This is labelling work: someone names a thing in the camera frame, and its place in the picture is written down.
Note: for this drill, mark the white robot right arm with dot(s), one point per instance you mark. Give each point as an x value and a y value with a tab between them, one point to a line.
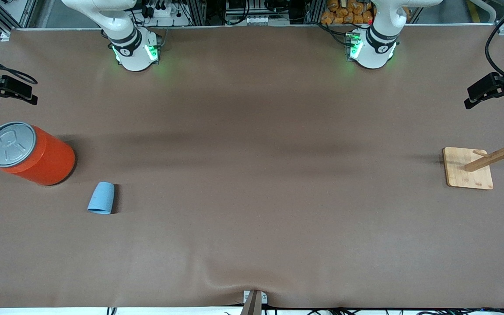
129	52

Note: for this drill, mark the brown camera pole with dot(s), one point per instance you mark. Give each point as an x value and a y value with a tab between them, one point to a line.
252	307

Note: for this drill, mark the orange can grey lid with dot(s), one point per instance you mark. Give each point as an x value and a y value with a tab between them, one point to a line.
46	159

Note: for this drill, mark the blue cup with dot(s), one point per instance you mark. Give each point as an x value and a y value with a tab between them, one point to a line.
102	199

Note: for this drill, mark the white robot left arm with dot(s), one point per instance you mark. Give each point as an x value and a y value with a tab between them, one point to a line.
376	52

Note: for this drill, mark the white power strip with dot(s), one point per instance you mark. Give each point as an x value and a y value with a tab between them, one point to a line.
164	13

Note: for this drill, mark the grey terminal block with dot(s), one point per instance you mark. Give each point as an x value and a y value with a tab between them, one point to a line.
260	20

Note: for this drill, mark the pile of orange items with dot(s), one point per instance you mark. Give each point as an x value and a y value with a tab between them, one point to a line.
344	15

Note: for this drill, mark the small metal bracket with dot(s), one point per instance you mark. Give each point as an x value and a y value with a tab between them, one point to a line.
246	297

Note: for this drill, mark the wooden cup rack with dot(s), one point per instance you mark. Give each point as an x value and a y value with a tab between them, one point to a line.
466	173

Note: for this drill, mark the brown table mat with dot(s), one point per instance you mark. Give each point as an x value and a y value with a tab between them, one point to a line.
252	197

